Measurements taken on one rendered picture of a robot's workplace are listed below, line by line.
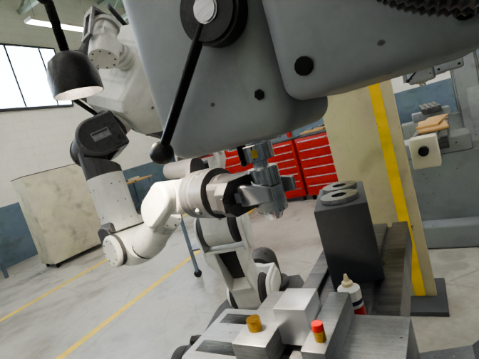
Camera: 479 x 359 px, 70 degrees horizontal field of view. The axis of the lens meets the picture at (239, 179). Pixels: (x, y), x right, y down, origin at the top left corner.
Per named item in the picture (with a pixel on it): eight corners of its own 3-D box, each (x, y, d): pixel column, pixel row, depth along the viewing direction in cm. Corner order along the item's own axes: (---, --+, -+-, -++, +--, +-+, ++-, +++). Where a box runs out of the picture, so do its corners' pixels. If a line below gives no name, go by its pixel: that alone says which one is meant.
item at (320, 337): (313, 342, 46) (308, 326, 46) (316, 335, 47) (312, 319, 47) (325, 343, 45) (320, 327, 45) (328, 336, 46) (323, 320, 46)
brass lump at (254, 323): (246, 333, 53) (243, 322, 52) (252, 323, 54) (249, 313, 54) (259, 333, 51) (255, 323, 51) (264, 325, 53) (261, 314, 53)
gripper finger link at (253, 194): (276, 204, 47) (244, 205, 52) (270, 182, 47) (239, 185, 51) (268, 208, 46) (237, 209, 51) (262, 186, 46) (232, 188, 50)
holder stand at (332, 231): (332, 285, 81) (311, 206, 78) (333, 248, 102) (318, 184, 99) (385, 279, 77) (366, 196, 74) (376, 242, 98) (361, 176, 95)
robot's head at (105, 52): (108, 77, 84) (80, 55, 76) (110, 46, 87) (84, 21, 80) (130, 69, 82) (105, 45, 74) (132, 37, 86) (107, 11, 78)
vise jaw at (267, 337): (237, 366, 52) (230, 342, 51) (276, 310, 64) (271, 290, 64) (272, 372, 48) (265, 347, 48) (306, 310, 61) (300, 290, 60)
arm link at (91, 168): (83, 186, 91) (66, 138, 91) (116, 177, 96) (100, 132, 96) (89, 177, 81) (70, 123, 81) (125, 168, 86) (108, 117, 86)
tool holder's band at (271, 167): (276, 172, 48) (274, 165, 48) (244, 179, 49) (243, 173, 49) (280, 167, 52) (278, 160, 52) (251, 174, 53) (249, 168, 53)
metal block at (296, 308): (282, 343, 52) (272, 308, 51) (296, 320, 57) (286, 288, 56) (314, 347, 49) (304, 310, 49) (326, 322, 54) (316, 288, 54)
